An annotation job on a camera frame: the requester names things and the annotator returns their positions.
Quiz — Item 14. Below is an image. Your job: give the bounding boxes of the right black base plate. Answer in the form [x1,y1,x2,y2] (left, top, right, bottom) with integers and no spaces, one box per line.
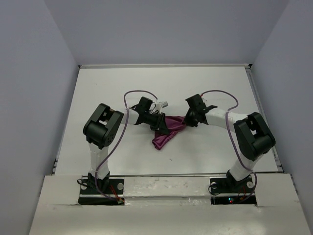
[208,172,257,205]

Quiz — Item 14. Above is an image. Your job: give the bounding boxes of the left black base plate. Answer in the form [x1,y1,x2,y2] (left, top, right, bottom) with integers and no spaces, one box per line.
[77,173,125,206]

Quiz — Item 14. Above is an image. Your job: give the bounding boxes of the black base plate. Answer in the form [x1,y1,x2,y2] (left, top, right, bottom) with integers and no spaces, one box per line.
[77,173,125,206]
[208,172,257,205]

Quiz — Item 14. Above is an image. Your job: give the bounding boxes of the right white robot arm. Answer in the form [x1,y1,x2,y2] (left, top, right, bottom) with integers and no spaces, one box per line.
[183,91,276,192]

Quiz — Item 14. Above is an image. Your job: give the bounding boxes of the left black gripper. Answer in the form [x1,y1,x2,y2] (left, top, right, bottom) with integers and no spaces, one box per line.
[143,113,169,136]

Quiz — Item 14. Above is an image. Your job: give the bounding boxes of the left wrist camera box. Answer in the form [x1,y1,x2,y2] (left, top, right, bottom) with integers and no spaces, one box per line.
[156,100,168,111]

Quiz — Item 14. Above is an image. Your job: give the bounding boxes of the purple cloth napkin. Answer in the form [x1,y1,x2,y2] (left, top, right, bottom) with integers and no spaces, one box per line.
[152,116,186,150]

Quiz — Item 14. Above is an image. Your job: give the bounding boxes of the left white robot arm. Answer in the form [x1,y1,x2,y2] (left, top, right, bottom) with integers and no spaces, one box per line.
[83,97,170,193]

